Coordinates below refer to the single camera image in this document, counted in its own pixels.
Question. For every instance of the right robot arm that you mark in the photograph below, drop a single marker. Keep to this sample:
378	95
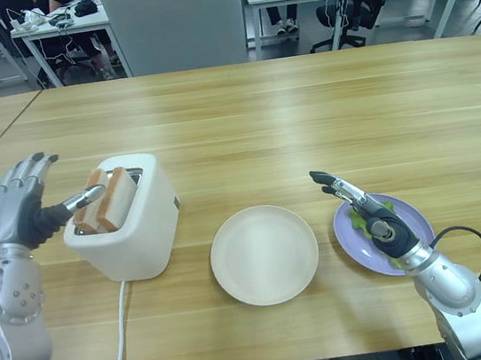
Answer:
450	289

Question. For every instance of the cream toaster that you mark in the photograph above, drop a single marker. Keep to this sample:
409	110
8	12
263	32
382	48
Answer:
149	228

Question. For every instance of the person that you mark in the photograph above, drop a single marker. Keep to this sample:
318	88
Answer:
68	38
284	15

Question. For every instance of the bread slice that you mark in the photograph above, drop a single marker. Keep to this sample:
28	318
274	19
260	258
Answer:
86	217
116	202

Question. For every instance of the cream plate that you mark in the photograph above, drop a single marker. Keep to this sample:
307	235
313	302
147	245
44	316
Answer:
263	255

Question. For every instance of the purple plate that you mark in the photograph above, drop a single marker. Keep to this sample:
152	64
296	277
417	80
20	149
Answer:
412	220

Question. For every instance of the green lettuce leaf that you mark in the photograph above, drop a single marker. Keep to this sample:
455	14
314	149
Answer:
358	219

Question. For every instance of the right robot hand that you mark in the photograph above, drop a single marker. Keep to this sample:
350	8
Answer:
380	216

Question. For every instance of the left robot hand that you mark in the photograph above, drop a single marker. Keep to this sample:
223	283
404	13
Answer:
0	209

